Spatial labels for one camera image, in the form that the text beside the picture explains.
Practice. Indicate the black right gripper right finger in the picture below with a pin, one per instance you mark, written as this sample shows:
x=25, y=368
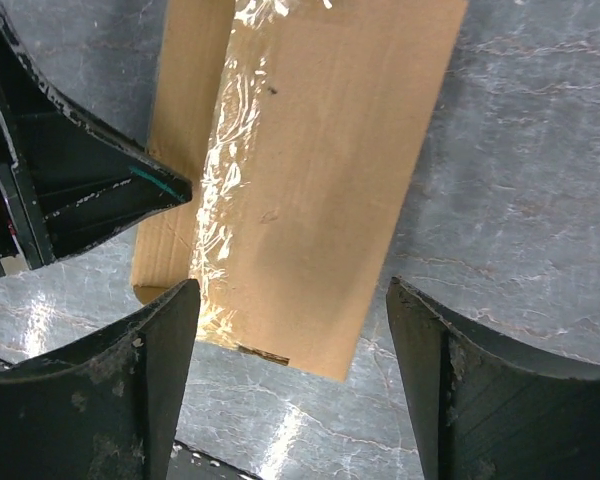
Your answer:
x=486, y=406

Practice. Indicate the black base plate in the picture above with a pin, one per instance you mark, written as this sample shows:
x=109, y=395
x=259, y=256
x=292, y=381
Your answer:
x=187, y=463

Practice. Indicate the brown cardboard express box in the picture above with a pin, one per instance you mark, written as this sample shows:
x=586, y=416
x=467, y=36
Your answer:
x=299, y=124

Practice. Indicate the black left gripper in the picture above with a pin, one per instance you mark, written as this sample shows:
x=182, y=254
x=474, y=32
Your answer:
x=68, y=180

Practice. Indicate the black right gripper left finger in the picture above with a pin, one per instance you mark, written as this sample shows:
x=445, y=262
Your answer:
x=105, y=406

